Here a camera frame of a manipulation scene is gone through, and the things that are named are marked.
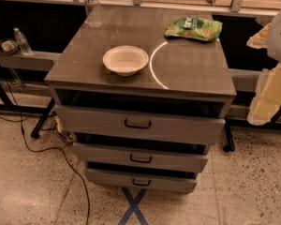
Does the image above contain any green rice chip bag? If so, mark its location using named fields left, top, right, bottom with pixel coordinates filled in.
left=164, top=16, right=222, bottom=42

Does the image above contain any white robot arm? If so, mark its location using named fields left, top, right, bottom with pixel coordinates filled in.
left=246, top=10, right=281, bottom=126

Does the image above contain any power strip on floor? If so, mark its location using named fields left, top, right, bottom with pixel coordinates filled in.
left=53, top=116, right=73, bottom=145

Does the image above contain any white paper bowl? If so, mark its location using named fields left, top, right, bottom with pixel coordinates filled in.
left=102, top=46, right=149, bottom=76

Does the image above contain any bottom grey drawer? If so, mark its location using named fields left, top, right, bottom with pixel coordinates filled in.
left=85, top=169, right=197, bottom=193

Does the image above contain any black floor cable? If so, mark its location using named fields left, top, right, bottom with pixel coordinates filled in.
left=0, top=45, right=92, bottom=225

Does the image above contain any grey drawer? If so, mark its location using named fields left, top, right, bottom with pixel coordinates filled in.
left=55, top=105, right=225, bottom=144
left=73, top=142, right=208, bottom=173
left=85, top=169, right=197, bottom=193

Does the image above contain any blue tape cross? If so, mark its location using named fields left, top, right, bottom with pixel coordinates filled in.
left=118, top=187, right=149, bottom=225

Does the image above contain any small clear water bottle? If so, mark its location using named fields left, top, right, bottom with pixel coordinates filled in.
left=14, top=27, right=32, bottom=55

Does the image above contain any top grey drawer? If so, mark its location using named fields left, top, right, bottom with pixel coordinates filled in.
left=55, top=105, right=225, bottom=144

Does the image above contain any middle grey drawer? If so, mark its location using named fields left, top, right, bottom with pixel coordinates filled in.
left=73, top=142, right=208, bottom=173

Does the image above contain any tall clear water bottle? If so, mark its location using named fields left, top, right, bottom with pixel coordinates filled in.
left=83, top=0, right=102, bottom=28

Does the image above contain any grey drawer cabinet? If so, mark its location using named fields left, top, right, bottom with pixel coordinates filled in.
left=45, top=6, right=236, bottom=180

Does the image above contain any small bowl on shelf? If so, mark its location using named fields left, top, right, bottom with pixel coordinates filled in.
left=0, top=39, right=19, bottom=55

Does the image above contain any grey side bench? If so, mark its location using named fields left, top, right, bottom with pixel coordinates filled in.
left=0, top=51, right=60, bottom=71

